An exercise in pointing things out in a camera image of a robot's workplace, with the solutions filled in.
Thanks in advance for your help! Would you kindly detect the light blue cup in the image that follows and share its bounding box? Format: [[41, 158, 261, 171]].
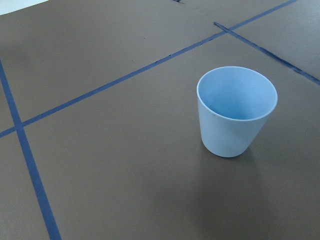
[[196, 66, 278, 158]]

